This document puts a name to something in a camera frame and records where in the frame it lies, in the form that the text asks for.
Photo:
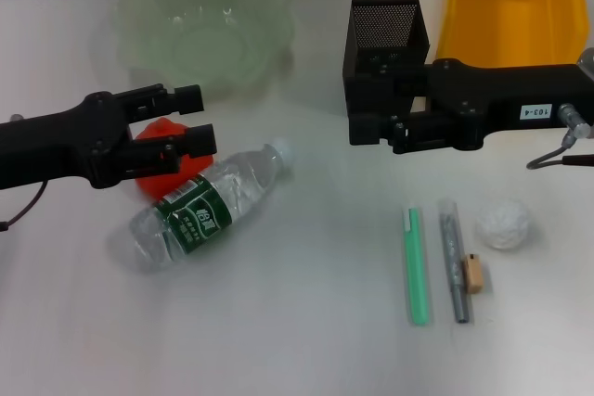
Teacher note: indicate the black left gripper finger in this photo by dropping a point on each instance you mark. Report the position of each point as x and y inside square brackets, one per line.
[199, 138]
[185, 99]

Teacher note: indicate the green pen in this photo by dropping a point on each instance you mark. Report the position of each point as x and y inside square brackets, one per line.
[415, 266]

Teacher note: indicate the grey pen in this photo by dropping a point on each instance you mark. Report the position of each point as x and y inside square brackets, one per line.
[452, 252]

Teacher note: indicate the black mesh pen holder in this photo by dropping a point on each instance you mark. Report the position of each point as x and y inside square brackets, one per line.
[385, 25]

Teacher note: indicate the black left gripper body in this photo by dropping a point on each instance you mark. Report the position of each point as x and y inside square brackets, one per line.
[55, 145]

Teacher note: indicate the clear green-label water bottle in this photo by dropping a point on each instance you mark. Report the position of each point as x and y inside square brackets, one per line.
[209, 210]

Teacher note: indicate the small wooden block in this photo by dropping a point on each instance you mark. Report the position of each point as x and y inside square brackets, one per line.
[473, 274]

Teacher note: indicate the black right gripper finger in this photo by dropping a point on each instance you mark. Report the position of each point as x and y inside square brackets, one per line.
[376, 97]
[417, 131]

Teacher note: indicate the translucent green fruit bowl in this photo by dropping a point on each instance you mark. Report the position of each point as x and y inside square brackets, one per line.
[209, 39]

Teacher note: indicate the red-orange fruit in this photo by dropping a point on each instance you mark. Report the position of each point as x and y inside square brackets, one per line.
[158, 187]

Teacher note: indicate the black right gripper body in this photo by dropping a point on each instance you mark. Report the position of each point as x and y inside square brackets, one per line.
[501, 99]

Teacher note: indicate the white paper ball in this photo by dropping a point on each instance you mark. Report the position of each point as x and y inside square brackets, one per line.
[503, 224]

